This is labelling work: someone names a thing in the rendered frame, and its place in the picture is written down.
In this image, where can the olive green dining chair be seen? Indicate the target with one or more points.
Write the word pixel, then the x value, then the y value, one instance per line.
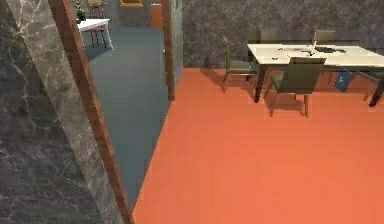
pixel 268 35
pixel 300 76
pixel 235 65
pixel 324 35

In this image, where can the orange wooden cabinet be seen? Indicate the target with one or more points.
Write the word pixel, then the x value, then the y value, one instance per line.
pixel 156 16

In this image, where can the gold framed picture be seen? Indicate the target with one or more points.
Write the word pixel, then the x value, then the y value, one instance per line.
pixel 131 3

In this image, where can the small white table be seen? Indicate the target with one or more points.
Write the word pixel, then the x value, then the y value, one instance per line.
pixel 93 24

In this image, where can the black flat dish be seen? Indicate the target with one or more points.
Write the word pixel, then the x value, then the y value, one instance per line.
pixel 328 50

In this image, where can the green house plant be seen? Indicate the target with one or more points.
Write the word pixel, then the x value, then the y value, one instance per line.
pixel 79 11

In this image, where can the blue bin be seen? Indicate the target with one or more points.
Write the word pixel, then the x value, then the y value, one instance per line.
pixel 342 81

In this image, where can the white dining table dark legs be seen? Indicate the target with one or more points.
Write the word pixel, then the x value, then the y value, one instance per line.
pixel 346 56

